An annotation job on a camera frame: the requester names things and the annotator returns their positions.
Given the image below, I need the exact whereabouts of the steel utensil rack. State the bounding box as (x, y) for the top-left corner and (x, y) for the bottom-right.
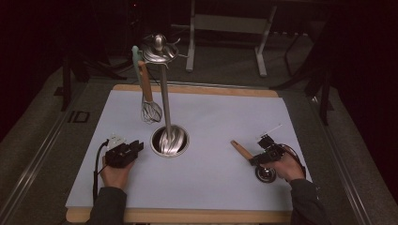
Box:
(137, 32), (191, 158)

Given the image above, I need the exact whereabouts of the person's right hand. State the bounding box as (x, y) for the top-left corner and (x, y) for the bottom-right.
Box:
(270, 152), (307, 184)

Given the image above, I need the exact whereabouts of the white table mat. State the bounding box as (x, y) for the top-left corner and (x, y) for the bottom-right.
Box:
(65, 89), (314, 213)

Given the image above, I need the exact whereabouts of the grey metal stand frame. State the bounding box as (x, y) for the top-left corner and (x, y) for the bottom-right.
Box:
(171, 0), (278, 78)

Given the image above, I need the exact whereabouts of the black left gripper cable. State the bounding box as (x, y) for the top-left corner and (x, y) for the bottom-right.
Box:
(92, 140), (109, 203)

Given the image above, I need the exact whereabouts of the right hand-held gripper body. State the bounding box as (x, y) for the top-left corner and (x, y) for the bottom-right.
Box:
(256, 124), (286, 163)

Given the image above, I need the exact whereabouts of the steel spoon with wooden handle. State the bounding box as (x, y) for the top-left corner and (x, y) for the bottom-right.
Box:
(230, 140), (278, 184)

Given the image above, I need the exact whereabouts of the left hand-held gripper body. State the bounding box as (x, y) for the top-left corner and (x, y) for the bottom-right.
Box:
(104, 134), (136, 169)

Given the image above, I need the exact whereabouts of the black stand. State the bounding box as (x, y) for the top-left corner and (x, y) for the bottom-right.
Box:
(60, 52), (128, 112)
(270, 18), (334, 126)

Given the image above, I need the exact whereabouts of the metal floor rail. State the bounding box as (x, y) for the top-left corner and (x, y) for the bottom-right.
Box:
(0, 90), (81, 219)
(311, 95), (374, 225)

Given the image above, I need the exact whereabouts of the person's left hand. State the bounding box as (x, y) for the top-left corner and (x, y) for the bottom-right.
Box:
(99, 157), (136, 191)

